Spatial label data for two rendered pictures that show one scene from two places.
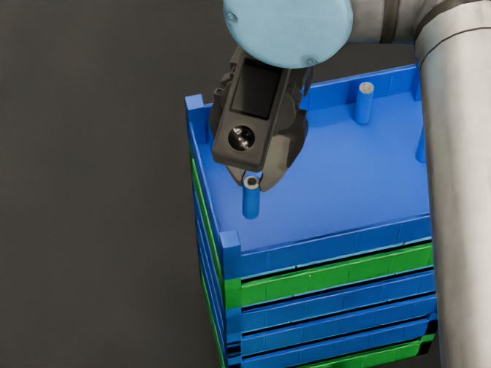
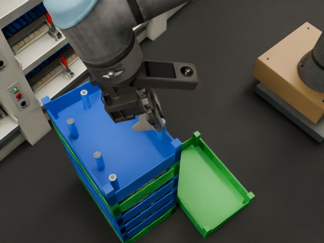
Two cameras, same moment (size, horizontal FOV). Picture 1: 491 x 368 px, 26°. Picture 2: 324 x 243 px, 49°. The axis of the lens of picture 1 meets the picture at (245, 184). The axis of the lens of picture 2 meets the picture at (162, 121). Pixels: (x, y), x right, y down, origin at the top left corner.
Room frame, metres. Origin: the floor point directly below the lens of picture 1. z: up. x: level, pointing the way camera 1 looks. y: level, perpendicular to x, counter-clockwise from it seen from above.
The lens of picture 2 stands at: (0.70, 0.36, 1.18)
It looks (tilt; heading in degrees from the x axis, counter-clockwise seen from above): 58 degrees down; 247
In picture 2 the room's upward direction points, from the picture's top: straight up
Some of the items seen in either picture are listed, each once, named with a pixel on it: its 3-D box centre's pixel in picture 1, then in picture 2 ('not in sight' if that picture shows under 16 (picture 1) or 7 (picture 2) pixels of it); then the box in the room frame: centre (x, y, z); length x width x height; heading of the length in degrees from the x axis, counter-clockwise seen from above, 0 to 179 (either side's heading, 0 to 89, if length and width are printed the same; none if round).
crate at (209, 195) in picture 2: not in sight; (200, 182); (0.39, -0.03, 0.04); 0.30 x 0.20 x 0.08; 102
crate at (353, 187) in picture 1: (332, 161); (110, 129); (0.64, -0.10, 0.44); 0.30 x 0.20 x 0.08; 103
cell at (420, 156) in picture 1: (427, 142); (86, 99); (0.66, -0.21, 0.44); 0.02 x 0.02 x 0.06
